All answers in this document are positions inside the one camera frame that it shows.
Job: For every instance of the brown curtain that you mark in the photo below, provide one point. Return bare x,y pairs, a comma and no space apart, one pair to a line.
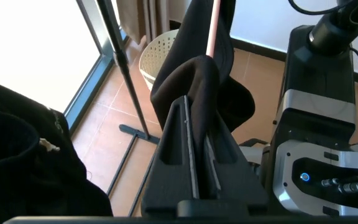
135,18

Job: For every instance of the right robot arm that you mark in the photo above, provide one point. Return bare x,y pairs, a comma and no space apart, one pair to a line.
334,34

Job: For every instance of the window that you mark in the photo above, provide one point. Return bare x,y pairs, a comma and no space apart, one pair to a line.
89,87

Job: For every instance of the white laundry basket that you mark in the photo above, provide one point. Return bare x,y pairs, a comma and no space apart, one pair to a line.
154,59

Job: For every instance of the black garment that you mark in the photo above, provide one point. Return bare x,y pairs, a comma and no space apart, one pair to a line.
26,180
197,87

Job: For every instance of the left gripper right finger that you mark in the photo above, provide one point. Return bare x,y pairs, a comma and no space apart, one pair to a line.
241,186

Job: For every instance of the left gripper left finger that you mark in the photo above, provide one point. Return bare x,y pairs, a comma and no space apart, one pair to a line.
169,180

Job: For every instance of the pink clothes hanger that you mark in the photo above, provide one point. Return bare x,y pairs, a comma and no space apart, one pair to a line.
212,28

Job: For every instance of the black clothes rack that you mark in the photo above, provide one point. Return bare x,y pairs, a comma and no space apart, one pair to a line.
126,71

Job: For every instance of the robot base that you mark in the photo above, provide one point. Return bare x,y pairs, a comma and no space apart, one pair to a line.
315,124

